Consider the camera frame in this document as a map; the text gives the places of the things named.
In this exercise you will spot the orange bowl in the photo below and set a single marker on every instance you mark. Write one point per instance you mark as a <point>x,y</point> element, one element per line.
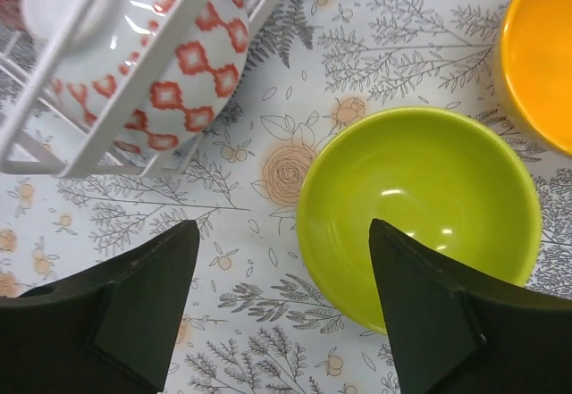
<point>532,70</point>

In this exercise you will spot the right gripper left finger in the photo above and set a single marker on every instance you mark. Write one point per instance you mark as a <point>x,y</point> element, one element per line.
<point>111,328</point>

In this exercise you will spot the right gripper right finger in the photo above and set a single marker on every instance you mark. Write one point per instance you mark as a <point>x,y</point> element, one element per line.
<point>453,329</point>

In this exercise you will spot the white wire dish rack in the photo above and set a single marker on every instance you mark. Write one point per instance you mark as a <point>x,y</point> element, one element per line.
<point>40,137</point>

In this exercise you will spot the red diamond patterned bowl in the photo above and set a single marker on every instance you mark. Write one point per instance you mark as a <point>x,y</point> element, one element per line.
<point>190,83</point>

